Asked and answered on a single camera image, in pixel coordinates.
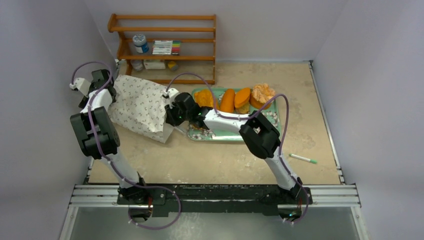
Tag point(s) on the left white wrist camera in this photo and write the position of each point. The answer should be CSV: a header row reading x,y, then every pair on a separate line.
x,y
82,85

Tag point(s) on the small brown fake bread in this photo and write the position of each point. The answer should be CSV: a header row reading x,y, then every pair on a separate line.
x,y
243,110

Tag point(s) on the green white pen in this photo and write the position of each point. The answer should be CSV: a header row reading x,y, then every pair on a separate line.
x,y
313,161

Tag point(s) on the blue lidded jar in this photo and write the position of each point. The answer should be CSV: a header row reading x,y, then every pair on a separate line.
x,y
140,43

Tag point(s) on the metal tongs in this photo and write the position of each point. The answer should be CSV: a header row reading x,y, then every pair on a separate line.
x,y
181,129

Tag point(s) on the long orange fake baguette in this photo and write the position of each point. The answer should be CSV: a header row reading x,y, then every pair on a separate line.
x,y
227,103

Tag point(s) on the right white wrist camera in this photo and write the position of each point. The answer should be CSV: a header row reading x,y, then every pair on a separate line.
x,y
168,95

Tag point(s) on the wooden shelf rack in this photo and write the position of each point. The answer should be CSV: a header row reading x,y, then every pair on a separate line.
x,y
126,50

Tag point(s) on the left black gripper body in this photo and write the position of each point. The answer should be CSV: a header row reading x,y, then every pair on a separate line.
x,y
83,102

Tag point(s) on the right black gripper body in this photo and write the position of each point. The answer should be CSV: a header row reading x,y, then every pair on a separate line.
x,y
171,112

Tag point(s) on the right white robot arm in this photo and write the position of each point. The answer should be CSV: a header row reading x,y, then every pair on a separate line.
x,y
259,135

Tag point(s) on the pack of coloured markers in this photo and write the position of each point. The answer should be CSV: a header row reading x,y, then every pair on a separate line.
x,y
166,47

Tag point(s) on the white patterned paper bag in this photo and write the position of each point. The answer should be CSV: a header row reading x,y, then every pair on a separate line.
x,y
140,107

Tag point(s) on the small clear jar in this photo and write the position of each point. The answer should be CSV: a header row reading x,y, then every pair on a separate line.
x,y
137,64

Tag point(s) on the yellow grey sharpener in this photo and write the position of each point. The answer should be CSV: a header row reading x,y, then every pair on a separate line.
x,y
172,65

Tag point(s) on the orange oval fake bread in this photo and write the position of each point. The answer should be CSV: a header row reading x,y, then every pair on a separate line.
x,y
242,97

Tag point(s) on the green floral tray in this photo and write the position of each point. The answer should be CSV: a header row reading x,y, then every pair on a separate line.
x,y
271,113

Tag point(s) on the white small box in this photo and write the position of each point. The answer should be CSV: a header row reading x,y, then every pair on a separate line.
x,y
154,64

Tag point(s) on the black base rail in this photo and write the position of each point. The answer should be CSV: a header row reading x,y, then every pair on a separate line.
x,y
266,199

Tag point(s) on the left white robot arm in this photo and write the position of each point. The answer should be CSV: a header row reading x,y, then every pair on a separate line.
x,y
96,135

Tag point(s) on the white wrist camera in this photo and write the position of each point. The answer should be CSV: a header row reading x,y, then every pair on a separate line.
x,y
82,85
168,95

